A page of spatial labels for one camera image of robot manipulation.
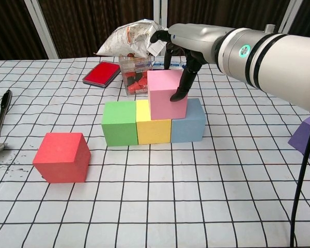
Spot crumpled white snack bag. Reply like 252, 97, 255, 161
94, 18, 175, 58

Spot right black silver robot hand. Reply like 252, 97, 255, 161
149, 23, 236, 102

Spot red ink pad case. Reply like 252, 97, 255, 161
82, 61, 121, 88

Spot yellow foam cube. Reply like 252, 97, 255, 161
135, 99, 172, 145

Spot metal ladle black handle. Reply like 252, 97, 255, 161
0, 89, 13, 156

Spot red foam cube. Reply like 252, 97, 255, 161
32, 132, 91, 184

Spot light blue foam cube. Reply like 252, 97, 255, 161
170, 98, 207, 144

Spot purple foam cube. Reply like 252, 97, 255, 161
288, 115, 310, 164

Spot green foam cube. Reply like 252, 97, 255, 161
101, 101, 139, 147

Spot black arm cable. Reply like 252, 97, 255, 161
289, 113, 310, 248

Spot clear box red pieces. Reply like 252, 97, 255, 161
118, 54, 154, 97

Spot blue white wrapped packet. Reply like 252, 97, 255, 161
152, 61, 184, 71

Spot pink foam cube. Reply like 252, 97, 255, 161
146, 69, 189, 121

